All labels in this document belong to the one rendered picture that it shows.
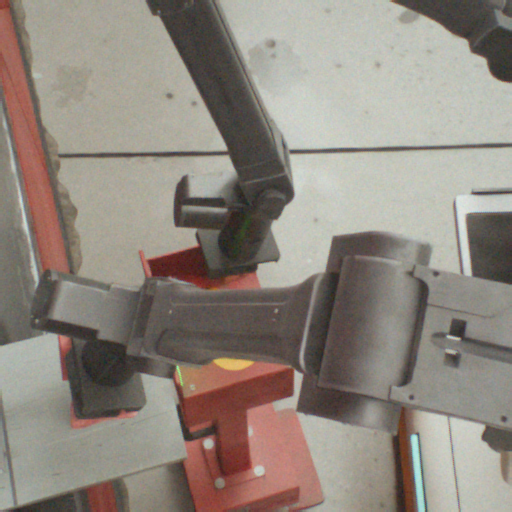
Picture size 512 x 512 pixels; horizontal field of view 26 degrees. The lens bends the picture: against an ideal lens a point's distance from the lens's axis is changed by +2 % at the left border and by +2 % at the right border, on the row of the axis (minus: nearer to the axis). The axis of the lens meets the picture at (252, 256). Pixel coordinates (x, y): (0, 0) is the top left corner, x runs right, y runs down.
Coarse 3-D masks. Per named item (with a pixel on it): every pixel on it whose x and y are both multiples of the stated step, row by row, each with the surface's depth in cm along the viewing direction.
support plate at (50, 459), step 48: (48, 336) 123; (0, 384) 121; (48, 384) 121; (144, 384) 120; (48, 432) 118; (96, 432) 118; (144, 432) 118; (0, 480) 116; (48, 480) 116; (96, 480) 116
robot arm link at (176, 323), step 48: (336, 240) 65; (384, 240) 61; (144, 288) 96; (192, 288) 90; (288, 288) 69; (336, 288) 65; (144, 336) 93; (192, 336) 82; (240, 336) 74; (288, 336) 66; (384, 432) 62
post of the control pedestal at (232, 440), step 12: (216, 420) 177; (228, 420) 178; (240, 420) 180; (228, 432) 184; (240, 432) 186; (216, 444) 202; (228, 444) 189; (240, 444) 191; (228, 456) 195; (240, 456) 198; (228, 468) 202; (240, 468) 204
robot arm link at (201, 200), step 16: (192, 176) 131; (208, 176) 132; (224, 176) 132; (176, 192) 135; (192, 192) 130; (208, 192) 130; (224, 192) 131; (240, 192) 131; (272, 192) 126; (176, 208) 134; (192, 208) 131; (208, 208) 132; (224, 208) 132; (256, 208) 128; (272, 208) 128; (176, 224) 133; (192, 224) 133; (208, 224) 133
